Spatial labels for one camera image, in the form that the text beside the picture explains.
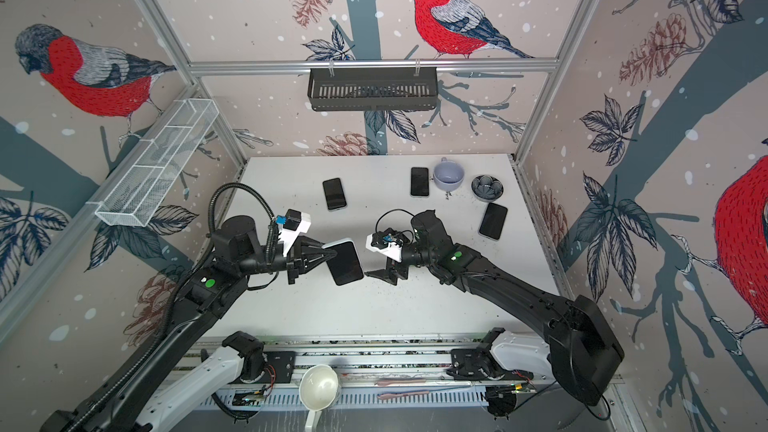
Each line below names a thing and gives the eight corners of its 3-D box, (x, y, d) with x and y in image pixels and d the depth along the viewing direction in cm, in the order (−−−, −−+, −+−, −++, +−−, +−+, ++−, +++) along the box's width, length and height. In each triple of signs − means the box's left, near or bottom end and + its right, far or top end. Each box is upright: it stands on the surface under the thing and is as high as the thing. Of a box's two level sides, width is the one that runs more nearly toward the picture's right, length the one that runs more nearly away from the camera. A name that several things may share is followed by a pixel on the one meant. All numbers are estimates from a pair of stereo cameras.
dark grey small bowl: (472, 202, 109) (475, 193, 105) (468, 184, 114) (471, 175, 110) (501, 202, 109) (505, 193, 105) (496, 184, 114) (499, 175, 110)
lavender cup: (427, 184, 113) (428, 176, 109) (441, 164, 120) (442, 156, 116) (454, 195, 109) (455, 188, 106) (466, 174, 116) (468, 167, 113)
